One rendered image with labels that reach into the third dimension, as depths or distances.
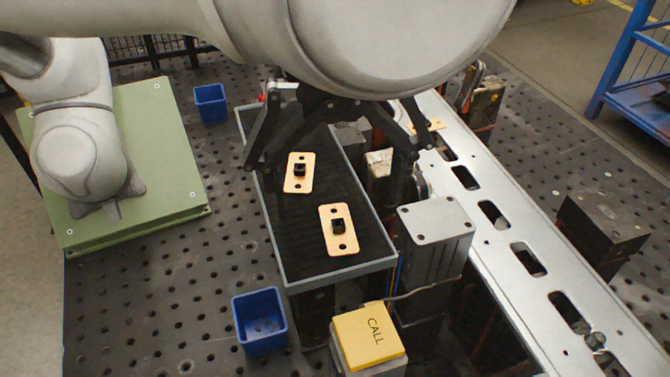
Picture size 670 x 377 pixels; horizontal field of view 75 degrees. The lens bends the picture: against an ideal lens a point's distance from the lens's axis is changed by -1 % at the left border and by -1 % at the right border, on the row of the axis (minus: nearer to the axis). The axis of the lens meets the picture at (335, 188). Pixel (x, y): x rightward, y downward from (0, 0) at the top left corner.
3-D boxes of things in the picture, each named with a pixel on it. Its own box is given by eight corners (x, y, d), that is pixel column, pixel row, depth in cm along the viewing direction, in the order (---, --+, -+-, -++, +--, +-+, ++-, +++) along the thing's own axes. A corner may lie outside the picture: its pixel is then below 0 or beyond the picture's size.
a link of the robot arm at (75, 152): (58, 209, 101) (22, 202, 81) (48, 131, 102) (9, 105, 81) (134, 197, 106) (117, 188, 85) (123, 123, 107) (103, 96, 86)
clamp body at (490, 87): (484, 194, 125) (519, 87, 101) (445, 204, 123) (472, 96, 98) (467, 173, 131) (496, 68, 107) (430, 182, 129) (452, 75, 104)
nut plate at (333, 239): (360, 253, 53) (360, 247, 53) (328, 258, 53) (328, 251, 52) (346, 203, 59) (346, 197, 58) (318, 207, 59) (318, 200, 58)
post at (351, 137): (358, 271, 107) (367, 139, 79) (339, 276, 106) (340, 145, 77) (351, 255, 110) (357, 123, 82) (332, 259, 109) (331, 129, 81)
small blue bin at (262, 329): (292, 351, 93) (289, 330, 86) (245, 365, 90) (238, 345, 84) (280, 307, 100) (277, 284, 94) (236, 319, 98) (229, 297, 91)
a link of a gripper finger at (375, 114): (339, 81, 43) (349, 72, 43) (402, 141, 50) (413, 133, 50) (346, 105, 41) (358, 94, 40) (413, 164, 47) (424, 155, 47)
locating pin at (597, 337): (600, 352, 63) (612, 339, 60) (588, 356, 62) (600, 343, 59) (590, 339, 64) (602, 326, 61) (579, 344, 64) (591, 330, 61)
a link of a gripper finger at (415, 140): (403, 133, 48) (429, 130, 48) (398, 167, 51) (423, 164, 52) (407, 141, 47) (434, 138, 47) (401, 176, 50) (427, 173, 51)
